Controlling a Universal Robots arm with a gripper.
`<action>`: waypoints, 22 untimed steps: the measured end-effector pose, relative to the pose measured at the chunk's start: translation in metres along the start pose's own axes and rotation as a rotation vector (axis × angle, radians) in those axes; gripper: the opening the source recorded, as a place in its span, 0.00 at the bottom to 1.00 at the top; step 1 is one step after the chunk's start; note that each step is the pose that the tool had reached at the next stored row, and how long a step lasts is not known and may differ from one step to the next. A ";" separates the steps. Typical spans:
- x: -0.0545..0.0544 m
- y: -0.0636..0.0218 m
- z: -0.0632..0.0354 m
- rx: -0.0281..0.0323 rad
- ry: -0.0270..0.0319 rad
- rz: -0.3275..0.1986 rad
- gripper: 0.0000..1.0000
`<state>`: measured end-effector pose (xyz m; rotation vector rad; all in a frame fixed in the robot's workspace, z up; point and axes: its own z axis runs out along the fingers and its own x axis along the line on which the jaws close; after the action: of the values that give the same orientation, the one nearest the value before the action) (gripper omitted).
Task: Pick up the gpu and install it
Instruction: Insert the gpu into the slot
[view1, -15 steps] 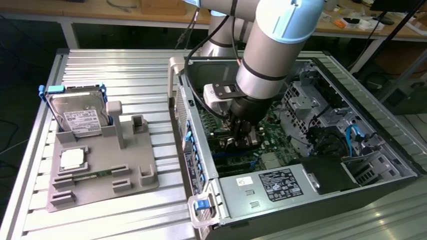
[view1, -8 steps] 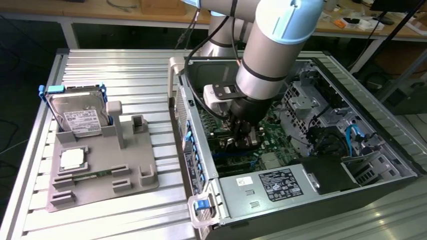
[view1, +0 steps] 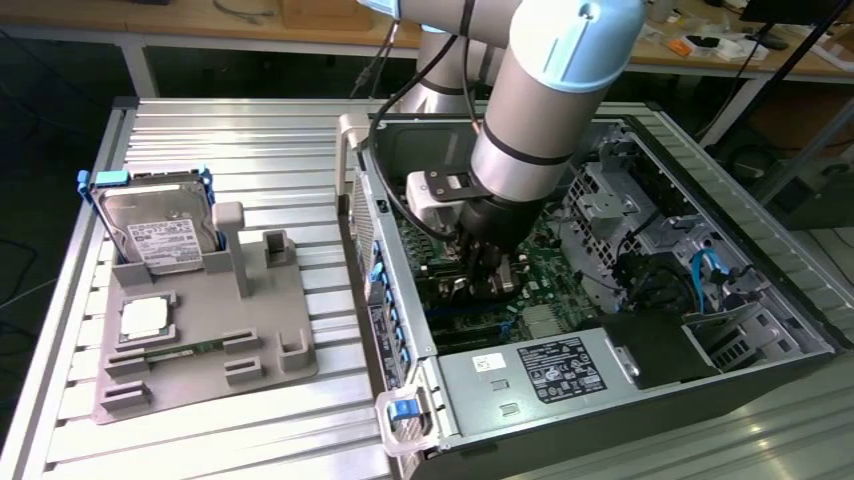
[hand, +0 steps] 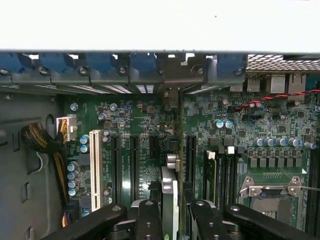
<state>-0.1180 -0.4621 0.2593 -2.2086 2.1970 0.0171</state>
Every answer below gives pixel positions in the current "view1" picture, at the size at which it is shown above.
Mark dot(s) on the black pole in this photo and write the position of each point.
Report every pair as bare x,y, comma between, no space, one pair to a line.
804,47

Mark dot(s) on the blue slot retainer strip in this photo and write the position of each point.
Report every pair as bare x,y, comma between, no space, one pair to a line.
390,310

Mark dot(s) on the green motherboard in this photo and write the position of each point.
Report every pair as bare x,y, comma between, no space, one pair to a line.
554,280

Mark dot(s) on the black expansion slot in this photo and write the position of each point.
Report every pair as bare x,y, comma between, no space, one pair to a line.
468,334

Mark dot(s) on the silver chipset heatsink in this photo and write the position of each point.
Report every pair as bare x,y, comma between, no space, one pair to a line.
542,321

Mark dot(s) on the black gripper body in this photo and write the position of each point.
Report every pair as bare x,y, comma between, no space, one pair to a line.
501,220

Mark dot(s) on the grey metal drive cage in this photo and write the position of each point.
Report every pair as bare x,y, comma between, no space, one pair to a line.
608,210

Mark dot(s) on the black RAM slot row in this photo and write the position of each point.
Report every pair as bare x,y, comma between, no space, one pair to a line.
437,275

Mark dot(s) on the white and black gadget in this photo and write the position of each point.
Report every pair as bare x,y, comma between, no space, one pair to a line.
724,47

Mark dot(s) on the grey power supply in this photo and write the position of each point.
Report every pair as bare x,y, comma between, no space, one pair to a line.
501,390

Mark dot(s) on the silver CPU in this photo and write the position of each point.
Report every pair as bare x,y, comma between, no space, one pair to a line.
143,317

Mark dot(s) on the grey plastic parts rack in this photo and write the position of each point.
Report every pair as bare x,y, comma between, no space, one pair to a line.
214,320

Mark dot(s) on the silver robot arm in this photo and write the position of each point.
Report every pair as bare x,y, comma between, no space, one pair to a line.
548,100

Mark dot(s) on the blue case latch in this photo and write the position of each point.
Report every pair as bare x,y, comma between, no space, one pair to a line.
402,411

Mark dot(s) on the silver hard disk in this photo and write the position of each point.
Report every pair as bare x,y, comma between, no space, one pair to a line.
161,225

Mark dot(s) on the wooden desk with grey frame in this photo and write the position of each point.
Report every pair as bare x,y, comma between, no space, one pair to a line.
201,25

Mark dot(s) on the black plastic shroud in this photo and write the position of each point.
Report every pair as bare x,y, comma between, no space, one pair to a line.
661,350

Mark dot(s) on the blue disk caddy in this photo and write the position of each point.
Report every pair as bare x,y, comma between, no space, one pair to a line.
110,179

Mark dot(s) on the black monitor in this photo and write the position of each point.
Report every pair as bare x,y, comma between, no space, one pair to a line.
794,7

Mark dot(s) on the black and grey PC case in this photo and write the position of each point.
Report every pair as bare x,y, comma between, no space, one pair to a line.
734,400

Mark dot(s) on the grey perforated disk bay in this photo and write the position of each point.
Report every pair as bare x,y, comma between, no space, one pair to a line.
741,340

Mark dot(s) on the black equipment box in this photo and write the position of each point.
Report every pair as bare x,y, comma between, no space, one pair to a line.
814,195

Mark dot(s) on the green RAM stick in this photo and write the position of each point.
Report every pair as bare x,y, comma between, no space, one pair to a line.
187,349

